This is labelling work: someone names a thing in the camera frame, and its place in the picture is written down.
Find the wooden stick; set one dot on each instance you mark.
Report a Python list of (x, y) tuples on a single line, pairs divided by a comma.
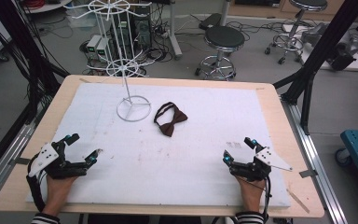
[(297, 200)]

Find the grey power supply box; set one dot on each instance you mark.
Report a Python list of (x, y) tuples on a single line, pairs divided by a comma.
[(93, 44), (103, 49)]

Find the person's striped sleeve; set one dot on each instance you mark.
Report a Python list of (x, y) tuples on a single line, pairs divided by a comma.
[(250, 218), (45, 219)]

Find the grey table leg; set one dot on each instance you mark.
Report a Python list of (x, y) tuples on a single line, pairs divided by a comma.
[(175, 34)]

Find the aluminium rail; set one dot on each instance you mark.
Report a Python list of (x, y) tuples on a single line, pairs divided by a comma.
[(315, 161), (3, 165)]

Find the grey machine on platform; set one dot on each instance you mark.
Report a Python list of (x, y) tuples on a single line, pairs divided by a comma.
[(332, 40)]

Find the white foam mat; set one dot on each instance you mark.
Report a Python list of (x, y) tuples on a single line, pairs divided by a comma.
[(155, 161)]

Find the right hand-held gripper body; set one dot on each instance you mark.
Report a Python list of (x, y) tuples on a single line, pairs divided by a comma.
[(261, 163)]

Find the black metal frame strut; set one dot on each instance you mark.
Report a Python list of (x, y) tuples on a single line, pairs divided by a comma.
[(320, 53)]

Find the brown bow tie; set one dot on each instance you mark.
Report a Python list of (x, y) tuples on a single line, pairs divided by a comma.
[(171, 119)]

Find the black flat case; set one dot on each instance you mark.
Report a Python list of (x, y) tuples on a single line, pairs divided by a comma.
[(210, 21)]

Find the person's left hand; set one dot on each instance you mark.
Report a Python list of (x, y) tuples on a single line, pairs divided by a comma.
[(57, 193)]

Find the black computer tower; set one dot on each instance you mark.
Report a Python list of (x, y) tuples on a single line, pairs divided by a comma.
[(143, 29)]

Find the black round stool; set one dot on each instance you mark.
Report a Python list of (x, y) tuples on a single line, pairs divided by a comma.
[(224, 39)]

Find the chrome stool with castors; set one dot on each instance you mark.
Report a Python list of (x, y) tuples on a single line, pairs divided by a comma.
[(293, 39)]

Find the grey tape strip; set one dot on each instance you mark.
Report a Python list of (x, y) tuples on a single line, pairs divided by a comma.
[(20, 161), (308, 173)]

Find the person's right striped sleeve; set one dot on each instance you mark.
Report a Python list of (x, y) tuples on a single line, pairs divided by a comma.
[(250, 218)]

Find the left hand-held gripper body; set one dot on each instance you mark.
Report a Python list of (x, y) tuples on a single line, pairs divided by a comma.
[(48, 160)]

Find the person's left striped sleeve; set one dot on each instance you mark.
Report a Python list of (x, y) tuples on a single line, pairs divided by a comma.
[(45, 219)]

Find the person's right hand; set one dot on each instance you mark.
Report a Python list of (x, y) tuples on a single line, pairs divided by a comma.
[(251, 193)]

